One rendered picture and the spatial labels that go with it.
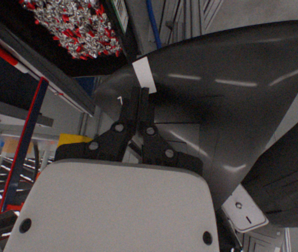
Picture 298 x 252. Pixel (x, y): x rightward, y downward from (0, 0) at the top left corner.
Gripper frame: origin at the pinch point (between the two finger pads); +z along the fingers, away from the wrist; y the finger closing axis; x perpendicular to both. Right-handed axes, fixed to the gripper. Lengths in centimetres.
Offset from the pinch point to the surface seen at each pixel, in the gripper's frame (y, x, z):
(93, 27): -9.2, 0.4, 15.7
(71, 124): -59, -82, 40
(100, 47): -8.4, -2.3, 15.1
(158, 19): 4, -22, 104
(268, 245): 42, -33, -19
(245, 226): 23.7, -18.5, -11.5
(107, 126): -29, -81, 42
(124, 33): -3.9, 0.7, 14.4
